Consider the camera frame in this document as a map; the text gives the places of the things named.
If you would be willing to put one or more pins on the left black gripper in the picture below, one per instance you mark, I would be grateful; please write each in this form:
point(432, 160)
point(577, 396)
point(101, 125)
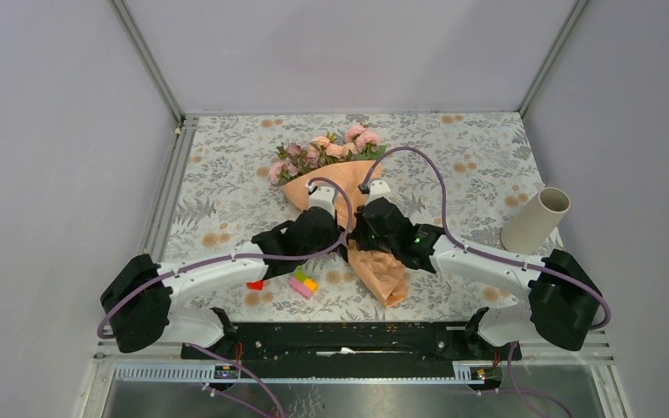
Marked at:
point(334, 234)

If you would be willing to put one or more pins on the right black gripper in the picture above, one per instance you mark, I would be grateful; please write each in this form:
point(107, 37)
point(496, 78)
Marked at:
point(363, 243)

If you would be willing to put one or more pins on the peach paper flower bouquet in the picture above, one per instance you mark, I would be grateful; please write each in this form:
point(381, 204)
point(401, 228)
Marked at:
point(344, 160)

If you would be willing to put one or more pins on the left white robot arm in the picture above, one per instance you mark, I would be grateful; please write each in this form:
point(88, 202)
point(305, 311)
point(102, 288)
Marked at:
point(146, 302)

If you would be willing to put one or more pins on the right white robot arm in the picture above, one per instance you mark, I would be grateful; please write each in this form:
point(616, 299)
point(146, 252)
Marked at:
point(556, 300)

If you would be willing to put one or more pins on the beige cylindrical vase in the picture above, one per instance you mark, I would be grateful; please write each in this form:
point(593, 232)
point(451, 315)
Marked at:
point(534, 223)

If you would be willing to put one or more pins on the green studded brick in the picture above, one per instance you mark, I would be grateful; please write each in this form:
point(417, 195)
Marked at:
point(300, 276)

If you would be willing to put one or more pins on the yellow studded brick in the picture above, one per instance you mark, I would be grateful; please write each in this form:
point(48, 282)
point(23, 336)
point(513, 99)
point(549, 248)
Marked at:
point(310, 285)

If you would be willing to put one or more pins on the pink flat block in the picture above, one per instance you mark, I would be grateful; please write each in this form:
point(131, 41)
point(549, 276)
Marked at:
point(300, 288)

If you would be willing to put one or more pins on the red block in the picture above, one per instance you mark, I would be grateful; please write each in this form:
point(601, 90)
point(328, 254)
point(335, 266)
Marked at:
point(256, 285)

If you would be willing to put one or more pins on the floral patterned table mat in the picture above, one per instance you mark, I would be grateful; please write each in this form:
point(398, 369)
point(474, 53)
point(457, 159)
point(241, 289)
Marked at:
point(470, 174)

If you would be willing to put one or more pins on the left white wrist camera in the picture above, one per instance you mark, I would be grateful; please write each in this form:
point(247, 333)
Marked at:
point(322, 197)

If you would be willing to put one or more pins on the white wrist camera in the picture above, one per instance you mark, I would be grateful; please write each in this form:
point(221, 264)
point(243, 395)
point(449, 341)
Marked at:
point(322, 197)
point(374, 189)

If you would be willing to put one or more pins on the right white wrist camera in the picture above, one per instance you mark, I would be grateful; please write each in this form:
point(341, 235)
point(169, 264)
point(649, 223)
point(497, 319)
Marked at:
point(374, 189)

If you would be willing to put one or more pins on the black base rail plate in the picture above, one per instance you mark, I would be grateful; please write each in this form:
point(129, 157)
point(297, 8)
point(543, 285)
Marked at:
point(357, 350)

